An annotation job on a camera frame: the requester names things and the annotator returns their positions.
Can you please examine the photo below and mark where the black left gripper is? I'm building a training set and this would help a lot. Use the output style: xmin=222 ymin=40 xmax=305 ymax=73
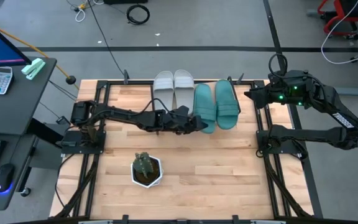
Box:
xmin=165 ymin=111 xmax=209 ymax=136

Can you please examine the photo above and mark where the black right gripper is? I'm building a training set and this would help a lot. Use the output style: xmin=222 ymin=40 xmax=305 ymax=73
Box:
xmin=244 ymin=82 xmax=292 ymax=110

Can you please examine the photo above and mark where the teal rubber slide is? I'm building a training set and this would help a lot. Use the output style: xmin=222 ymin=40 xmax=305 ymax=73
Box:
xmin=214 ymin=78 xmax=240 ymax=130
xmin=193 ymin=83 xmax=218 ymax=135

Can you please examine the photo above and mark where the light grey rubber slide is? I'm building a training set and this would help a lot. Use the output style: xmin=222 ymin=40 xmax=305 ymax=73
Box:
xmin=173 ymin=68 xmax=196 ymax=115
xmin=152 ymin=70 xmax=175 ymax=113

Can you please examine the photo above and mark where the green cactus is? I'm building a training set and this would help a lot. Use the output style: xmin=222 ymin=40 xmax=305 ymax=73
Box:
xmin=132 ymin=151 xmax=155 ymax=179

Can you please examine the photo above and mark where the white hexagonal plant pot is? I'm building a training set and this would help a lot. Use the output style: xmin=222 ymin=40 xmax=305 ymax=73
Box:
xmin=130 ymin=154 xmax=165 ymax=189

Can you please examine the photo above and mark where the red and black chair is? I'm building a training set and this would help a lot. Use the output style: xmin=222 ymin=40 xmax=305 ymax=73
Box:
xmin=306 ymin=0 xmax=358 ymax=41

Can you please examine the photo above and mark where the black power adapter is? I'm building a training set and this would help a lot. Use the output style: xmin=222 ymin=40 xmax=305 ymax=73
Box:
xmin=55 ymin=115 xmax=71 ymax=126

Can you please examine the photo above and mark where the black floor box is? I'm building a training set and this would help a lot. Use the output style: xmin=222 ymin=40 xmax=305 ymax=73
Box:
xmin=103 ymin=0 xmax=149 ymax=5

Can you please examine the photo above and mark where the mint green stapler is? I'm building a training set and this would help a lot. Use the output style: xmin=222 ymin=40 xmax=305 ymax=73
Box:
xmin=21 ymin=57 xmax=47 ymax=81

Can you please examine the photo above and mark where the black office desk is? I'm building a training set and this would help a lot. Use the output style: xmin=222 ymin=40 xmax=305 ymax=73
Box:
xmin=0 ymin=56 xmax=58 ymax=212

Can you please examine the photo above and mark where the black computer mouse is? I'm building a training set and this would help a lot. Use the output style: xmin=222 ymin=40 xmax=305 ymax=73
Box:
xmin=0 ymin=162 xmax=16 ymax=194

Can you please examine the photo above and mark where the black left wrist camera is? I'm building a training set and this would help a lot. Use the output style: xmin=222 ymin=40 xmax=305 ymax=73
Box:
xmin=175 ymin=105 xmax=191 ymax=118

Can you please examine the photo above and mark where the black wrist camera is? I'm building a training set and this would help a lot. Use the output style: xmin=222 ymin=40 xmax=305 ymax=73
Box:
xmin=175 ymin=105 xmax=191 ymax=118
xmin=270 ymin=72 xmax=291 ymax=85

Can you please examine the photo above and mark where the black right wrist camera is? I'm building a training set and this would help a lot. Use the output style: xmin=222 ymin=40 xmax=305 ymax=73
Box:
xmin=270 ymin=72 xmax=291 ymax=85

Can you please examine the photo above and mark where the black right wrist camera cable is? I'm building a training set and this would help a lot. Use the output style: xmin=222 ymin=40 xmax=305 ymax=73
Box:
xmin=268 ymin=53 xmax=289 ymax=77

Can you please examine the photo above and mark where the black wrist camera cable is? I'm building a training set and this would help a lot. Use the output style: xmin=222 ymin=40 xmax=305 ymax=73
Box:
xmin=268 ymin=53 xmax=289 ymax=77
xmin=135 ymin=98 xmax=172 ymax=118

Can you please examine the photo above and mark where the black left wrist camera cable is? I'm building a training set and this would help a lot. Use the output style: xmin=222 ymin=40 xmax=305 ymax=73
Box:
xmin=135 ymin=98 xmax=172 ymax=118

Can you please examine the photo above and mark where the white floor cable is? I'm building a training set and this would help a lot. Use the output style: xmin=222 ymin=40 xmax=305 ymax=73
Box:
xmin=320 ymin=0 xmax=358 ymax=65

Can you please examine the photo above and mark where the black floor cable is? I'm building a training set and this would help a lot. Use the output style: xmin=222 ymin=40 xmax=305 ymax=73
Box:
xmin=86 ymin=0 xmax=127 ymax=80

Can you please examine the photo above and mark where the black cable coil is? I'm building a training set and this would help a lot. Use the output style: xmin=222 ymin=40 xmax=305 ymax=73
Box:
xmin=126 ymin=4 xmax=151 ymax=26

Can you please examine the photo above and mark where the white cable coil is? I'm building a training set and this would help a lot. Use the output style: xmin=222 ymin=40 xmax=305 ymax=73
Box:
xmin=74 ymin=2 xmax=87 ymax=23

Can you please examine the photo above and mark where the thick yellow cable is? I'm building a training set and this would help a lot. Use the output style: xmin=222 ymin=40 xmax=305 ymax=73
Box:
xmin=0 ymin=24 xmax=81 ymax=91

